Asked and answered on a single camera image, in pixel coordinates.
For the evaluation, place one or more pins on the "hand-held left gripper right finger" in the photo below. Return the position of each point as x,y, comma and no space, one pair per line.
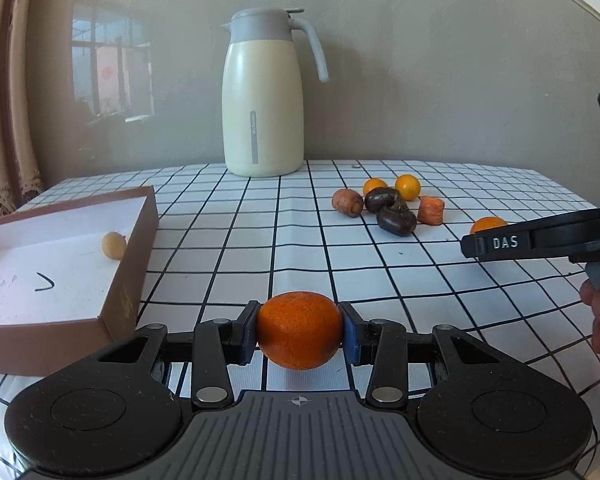
351,335

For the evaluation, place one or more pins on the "orange carrot chunk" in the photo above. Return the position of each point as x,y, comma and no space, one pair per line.
431,210

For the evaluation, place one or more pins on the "orange mandarin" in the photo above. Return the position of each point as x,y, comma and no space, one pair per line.
408,186
374,186
299,330
487,224

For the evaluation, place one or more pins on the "dark purple fruit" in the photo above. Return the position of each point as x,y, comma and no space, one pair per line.
380,199
396,220

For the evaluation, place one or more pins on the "brownish carrot piece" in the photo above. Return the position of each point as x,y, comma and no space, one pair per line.
346,201

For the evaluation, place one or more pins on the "white black-checked tablecloth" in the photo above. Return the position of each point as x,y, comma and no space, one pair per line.
290,240

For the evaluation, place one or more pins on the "brown cardboard box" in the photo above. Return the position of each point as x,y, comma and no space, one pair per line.
40,260

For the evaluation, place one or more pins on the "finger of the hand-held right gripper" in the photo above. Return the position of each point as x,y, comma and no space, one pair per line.
545,240

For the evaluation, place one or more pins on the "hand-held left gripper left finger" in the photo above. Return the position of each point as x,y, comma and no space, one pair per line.
250,334

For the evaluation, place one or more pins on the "beige lace-trimmed curtain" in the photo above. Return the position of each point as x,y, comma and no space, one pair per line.
2,110

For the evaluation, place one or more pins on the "small tan round fruit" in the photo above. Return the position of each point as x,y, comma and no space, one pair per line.
113,245

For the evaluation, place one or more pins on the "cream thermos jug grey lid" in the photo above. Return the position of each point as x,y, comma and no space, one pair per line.
261,110

